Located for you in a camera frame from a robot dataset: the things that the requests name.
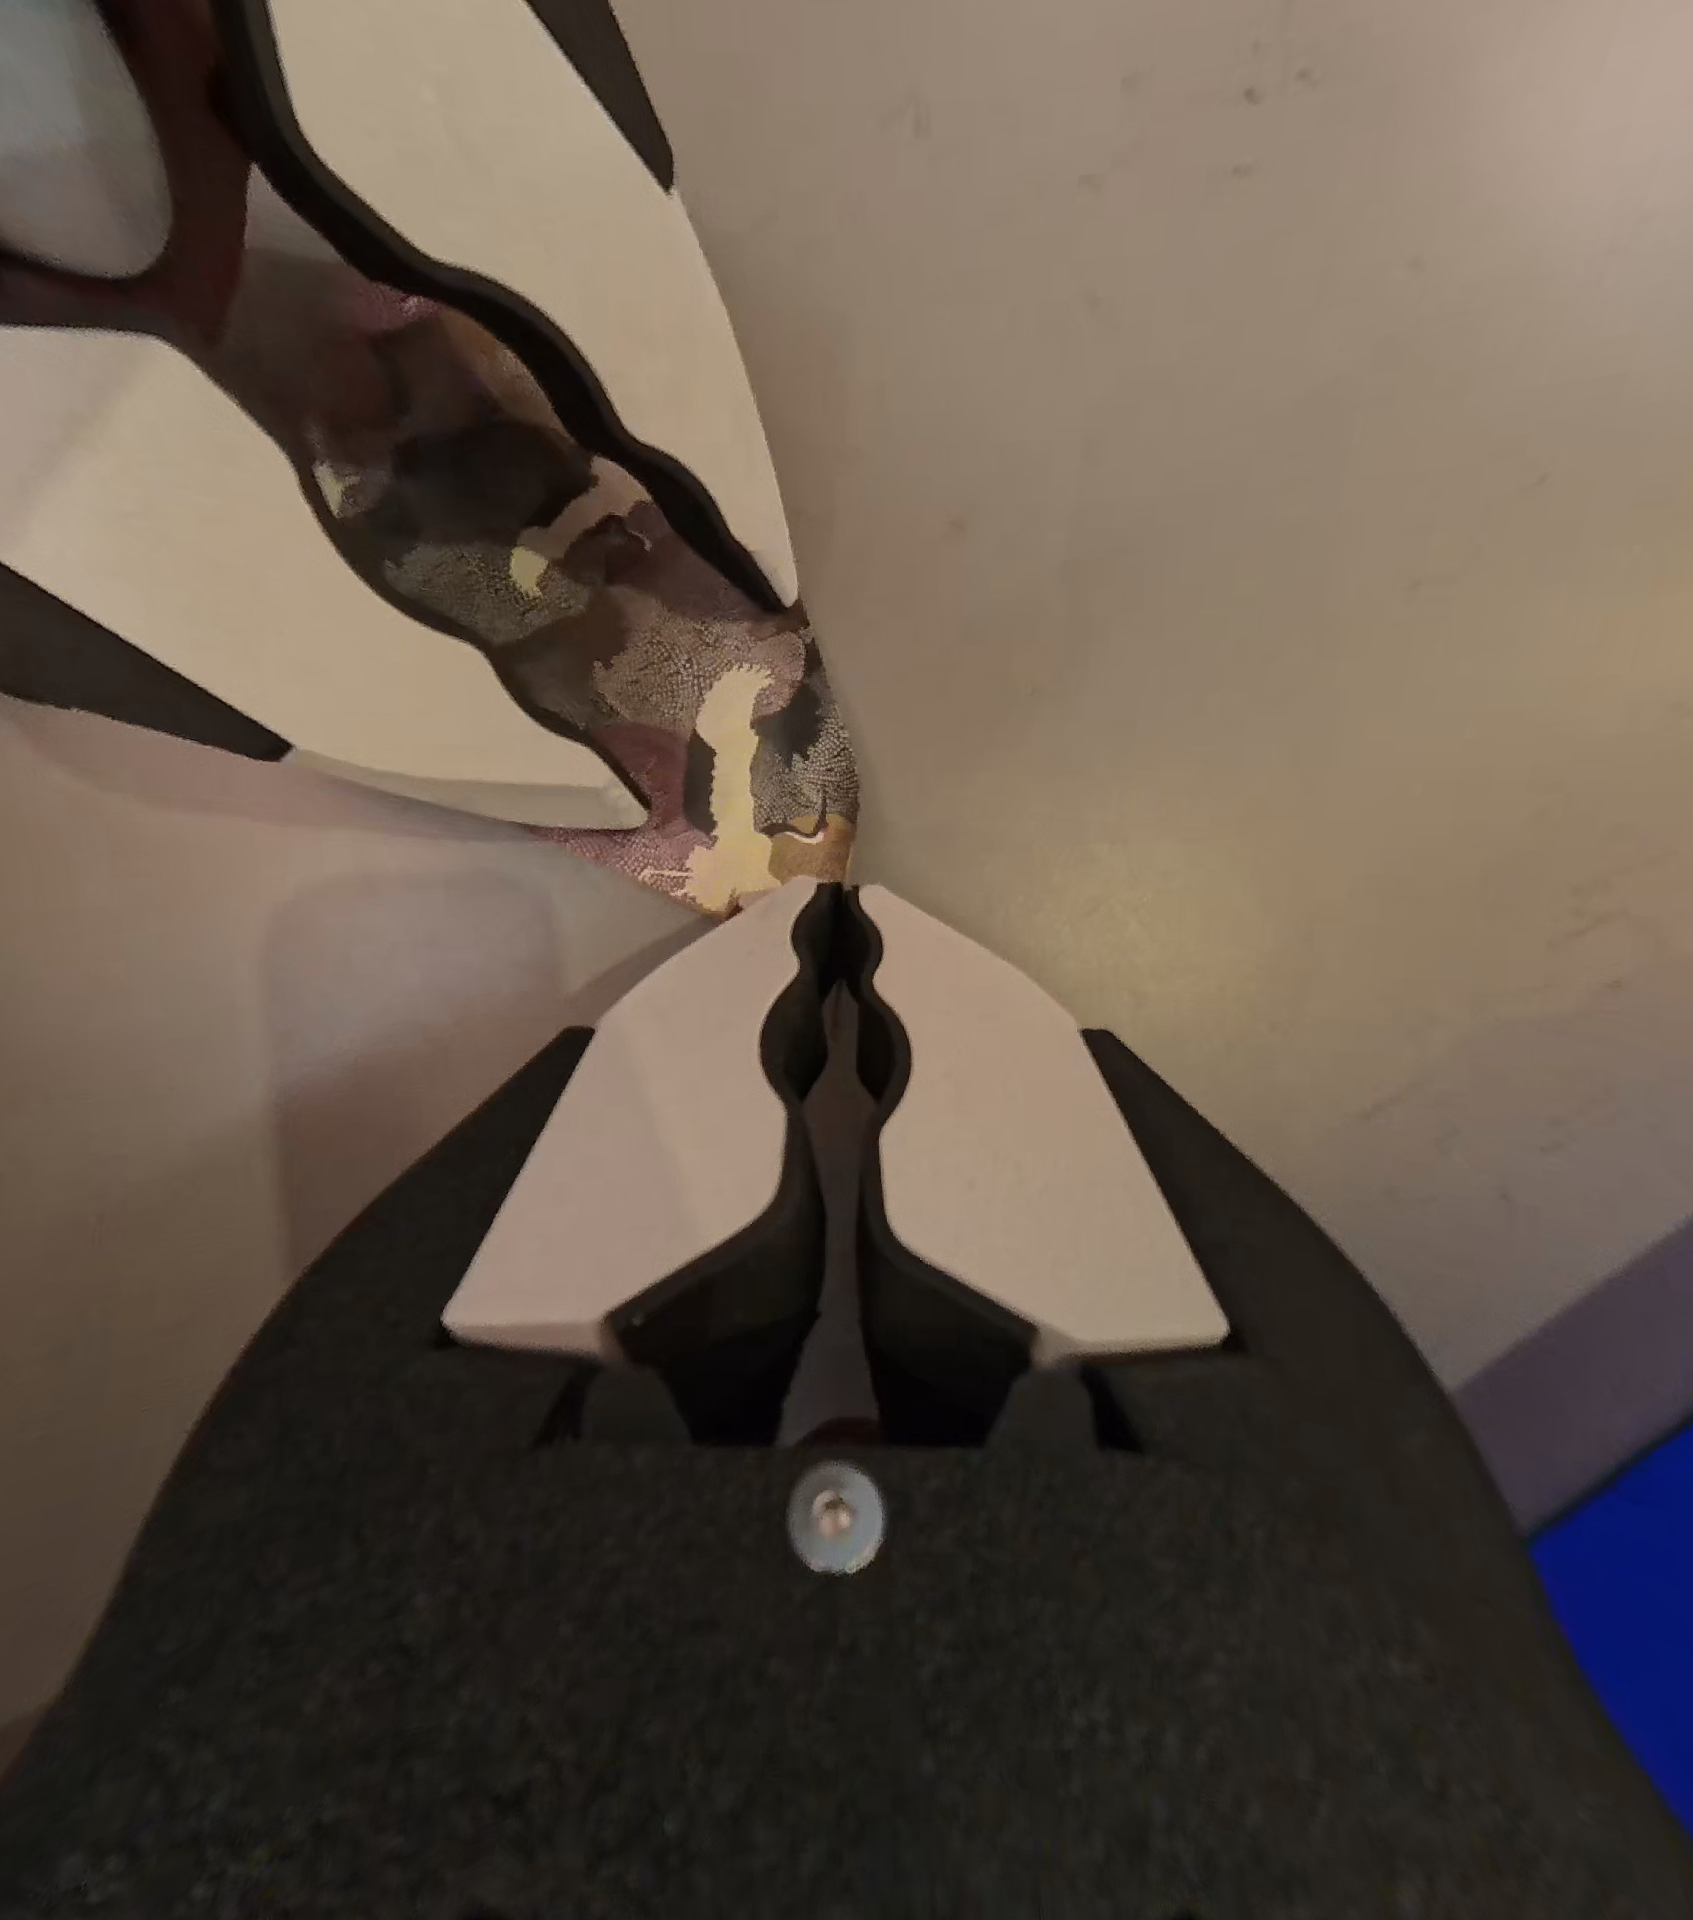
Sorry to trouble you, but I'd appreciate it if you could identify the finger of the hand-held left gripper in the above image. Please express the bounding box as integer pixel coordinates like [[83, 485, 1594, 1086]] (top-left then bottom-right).
[[0, 318, 653, 831], [212, 0, 802, 610]]

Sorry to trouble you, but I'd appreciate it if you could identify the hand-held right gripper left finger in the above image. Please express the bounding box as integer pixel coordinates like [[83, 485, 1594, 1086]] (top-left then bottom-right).
[[440, 881, 845, 1449]]

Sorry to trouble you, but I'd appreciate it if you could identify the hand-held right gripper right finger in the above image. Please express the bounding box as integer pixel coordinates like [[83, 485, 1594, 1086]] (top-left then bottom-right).
[[847, 881, 1232, 1452]]

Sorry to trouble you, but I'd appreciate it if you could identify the crane patterned origami paper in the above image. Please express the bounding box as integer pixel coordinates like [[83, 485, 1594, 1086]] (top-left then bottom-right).
[[306, 283, 866, 918]]

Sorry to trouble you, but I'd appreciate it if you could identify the person's left hand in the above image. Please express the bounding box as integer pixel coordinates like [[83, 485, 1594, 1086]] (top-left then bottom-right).
[[130, 0, 258, 349]]

